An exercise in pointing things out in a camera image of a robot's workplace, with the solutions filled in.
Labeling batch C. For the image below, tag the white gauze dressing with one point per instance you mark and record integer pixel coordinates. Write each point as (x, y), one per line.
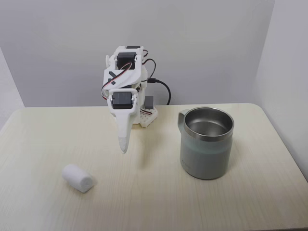
(77, 178)

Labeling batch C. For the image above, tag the grey table clamp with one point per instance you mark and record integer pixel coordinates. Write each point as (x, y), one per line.
(149, 102)

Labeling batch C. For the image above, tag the grey-green steel mug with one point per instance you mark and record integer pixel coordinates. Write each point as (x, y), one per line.
(204, 154)

